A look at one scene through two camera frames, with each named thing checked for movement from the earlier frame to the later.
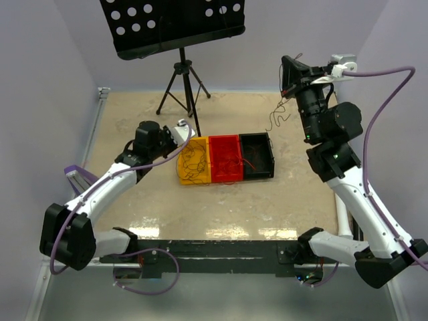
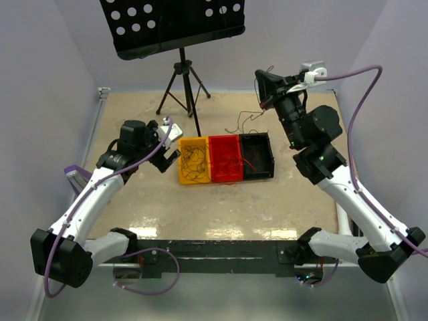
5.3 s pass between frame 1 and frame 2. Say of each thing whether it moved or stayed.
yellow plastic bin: stayed
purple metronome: stayed
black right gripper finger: moved
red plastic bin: stayed
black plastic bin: stayed
